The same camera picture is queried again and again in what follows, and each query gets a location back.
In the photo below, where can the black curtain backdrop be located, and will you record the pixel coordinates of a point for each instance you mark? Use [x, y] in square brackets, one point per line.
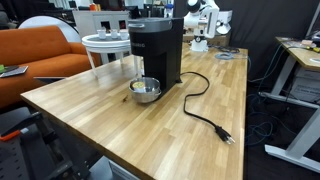
[266, 26]

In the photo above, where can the grey coffee maker lid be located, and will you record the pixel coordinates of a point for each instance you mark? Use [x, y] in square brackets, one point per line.
[150, 25]

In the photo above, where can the cardboard box cabinet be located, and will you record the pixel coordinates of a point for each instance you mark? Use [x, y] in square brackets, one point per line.
[220, 40]

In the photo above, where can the black Keurig coffee maker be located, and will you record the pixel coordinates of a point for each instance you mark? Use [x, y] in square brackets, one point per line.
[165, 56]

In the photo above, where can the grey book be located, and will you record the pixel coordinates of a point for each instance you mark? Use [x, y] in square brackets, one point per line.
[15, 71]

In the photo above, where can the white-legged wooden desk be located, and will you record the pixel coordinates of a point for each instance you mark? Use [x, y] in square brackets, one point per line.
[300, 55]

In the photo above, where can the yellow-top coffee pod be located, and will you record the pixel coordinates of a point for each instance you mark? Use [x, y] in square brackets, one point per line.
[138, 85]

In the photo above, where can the black metal stand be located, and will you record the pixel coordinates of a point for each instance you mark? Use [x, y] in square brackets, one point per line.
[36, 156]

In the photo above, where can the round white side table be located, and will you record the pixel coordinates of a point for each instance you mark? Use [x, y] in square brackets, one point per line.
[103, 46]

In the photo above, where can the white cabinet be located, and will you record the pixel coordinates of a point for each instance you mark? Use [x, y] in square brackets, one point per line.
[86, 21]

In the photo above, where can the white box under desk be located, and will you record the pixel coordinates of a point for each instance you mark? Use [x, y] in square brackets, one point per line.
[306, 86]

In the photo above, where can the orange sofa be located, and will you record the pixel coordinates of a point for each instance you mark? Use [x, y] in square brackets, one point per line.
[40, 56]

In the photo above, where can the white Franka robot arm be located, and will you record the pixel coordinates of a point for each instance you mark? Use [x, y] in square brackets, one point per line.
[208, 20]

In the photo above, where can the small steel bowl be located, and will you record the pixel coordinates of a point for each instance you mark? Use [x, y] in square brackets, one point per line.
[146, 96]

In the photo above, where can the clear water reservoir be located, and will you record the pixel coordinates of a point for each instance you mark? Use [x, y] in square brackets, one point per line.
[138, 66]

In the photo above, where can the round white chair back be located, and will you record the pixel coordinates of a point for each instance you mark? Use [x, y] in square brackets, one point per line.
[70, 28]

